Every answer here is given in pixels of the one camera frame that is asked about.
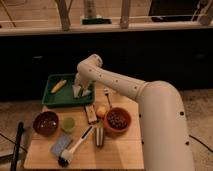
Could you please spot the green plastic tray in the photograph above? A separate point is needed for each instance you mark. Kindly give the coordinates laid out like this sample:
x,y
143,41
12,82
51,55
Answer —
x,y
64,97

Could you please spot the yellow corn cob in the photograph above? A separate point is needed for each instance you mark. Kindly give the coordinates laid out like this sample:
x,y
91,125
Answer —
x,y
59,85

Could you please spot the metal cup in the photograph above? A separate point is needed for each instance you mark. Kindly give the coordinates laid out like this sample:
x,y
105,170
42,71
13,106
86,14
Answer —
x,y
99,136

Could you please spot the brown rectangular block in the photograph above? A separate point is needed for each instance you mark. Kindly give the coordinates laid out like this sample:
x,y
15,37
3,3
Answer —
x,y
91,115

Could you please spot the dark red bowl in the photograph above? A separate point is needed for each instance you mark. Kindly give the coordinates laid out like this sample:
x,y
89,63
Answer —
x,y
46,123

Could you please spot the yellow lemon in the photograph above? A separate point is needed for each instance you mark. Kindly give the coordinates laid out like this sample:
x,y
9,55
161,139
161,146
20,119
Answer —
x,y
101,111

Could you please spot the blue sponge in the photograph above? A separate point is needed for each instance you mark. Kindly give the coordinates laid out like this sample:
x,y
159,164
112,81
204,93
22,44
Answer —
x,y
61,144

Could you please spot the black pole stand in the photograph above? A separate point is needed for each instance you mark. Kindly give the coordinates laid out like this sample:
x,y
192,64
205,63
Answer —
x,y
15,156

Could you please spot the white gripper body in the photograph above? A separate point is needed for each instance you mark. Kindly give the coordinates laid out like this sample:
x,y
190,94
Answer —
x,y
81,83

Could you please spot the metal fork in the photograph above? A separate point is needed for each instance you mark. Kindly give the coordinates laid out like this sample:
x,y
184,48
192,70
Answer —
x,y
106,93

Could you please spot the white dish brush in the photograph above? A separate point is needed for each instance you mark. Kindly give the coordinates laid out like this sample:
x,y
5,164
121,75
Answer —
x,y
67,155

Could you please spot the green small cup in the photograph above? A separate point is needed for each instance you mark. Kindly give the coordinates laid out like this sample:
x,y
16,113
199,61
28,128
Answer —
x,y
68,124

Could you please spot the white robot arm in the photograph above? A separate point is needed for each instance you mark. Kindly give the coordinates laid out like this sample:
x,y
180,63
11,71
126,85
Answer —
x,y
164,130

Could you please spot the orange bowl with berries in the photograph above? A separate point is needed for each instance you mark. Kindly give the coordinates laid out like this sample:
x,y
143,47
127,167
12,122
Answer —
x,y
117,120

